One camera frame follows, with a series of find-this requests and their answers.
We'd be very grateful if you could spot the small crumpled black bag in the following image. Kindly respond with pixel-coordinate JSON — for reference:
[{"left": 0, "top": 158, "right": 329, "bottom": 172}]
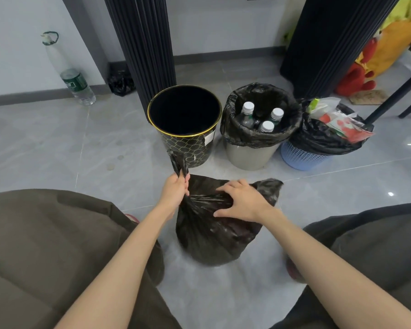
[{"left": 108, "top": 69, "right": 137, "bottom": 97}]

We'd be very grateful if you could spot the person's left hand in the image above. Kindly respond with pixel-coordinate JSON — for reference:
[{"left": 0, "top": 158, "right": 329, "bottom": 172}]
[{"left": 156, "top": 170, "right": 191, "bottom": 220}]

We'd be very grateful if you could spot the person's left leg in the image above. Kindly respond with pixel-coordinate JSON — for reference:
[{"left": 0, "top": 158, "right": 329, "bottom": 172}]
[{"left": 0, "top": 189, "right": 182, "bottom": 329}]

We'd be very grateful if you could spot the red white snack wrapper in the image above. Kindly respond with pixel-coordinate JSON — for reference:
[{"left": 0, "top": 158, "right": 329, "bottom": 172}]
[{"left": 318, "top": 111, "right": 376, "bottom": 144}]

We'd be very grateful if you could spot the person's left forearm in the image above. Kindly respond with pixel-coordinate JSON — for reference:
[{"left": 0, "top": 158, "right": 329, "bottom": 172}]
[{"left": 54, "top": 203, "right": 175, "bottom": 329}]

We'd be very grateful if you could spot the person's right forearm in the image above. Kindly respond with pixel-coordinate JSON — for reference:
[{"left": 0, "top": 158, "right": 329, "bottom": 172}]
[{"left": 258, "top": 208, "right": 411, "bottom": 329}]

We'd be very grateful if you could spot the person's right hand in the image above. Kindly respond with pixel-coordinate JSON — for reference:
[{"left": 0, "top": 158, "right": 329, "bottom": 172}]
[{"left": 213, "top": 179, "right": 278, "bottom": 224}]

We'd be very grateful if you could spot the black garbage bag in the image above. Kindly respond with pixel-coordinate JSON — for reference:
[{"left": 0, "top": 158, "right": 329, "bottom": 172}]
[
  {"left": 220, "top": 82, "right": 303, "bottom": 149},
  {"left": 287, "top": 98, "right": 374, "bottom": 156},
  {"left": 167, "top": 149, "right": 284, "bottom": 267}
]

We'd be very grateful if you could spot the red plush toy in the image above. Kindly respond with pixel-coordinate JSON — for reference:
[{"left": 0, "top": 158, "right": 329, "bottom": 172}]
[{"left": 335, "top": 37, "right": 378, "bottom": 97}]

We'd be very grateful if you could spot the person's right pink shoe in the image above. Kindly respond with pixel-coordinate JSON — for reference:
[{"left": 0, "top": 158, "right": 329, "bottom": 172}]
[{"left": 285, "top": 255, "right": 307, "bottom": 284}]

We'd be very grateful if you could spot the beige plastic bin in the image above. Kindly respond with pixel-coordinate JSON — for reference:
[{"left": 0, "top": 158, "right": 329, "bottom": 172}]
[{"left": 225, "top": 142, "right": 281, "bottom": 171}]

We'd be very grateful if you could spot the large clear water bottle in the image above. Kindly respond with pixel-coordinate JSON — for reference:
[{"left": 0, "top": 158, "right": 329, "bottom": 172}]
[{"left": 41, "top": 31, "right": 96, "bottom": 106}]

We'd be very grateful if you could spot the black bin with gold rim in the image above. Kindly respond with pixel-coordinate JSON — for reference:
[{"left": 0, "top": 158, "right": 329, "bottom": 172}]
[{"left": 147, "top": 85, "right": 223, "bottom": 169}]

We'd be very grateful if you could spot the blue mesh plastic bin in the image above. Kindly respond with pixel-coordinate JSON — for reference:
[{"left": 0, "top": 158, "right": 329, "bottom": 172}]
[{"left": 280, "top": 140, "right": 331, "bottom": 172}]

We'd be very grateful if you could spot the cream cushioned chair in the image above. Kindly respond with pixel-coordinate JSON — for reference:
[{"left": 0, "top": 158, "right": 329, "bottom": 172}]
[{"left": 364, "top": 29, "right": 411, "bottom": 124}]

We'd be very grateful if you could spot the white green plastic packaging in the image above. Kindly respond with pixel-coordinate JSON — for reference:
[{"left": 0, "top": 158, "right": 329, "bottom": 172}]
[{"left": 307, "top": 96, "right": 342, "bottom": 120}]

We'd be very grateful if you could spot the yellow plush toy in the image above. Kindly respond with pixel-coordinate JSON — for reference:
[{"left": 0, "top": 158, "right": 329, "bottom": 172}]
[{"left": 363, "top": 0, "right": 411, "bottom": 79}]

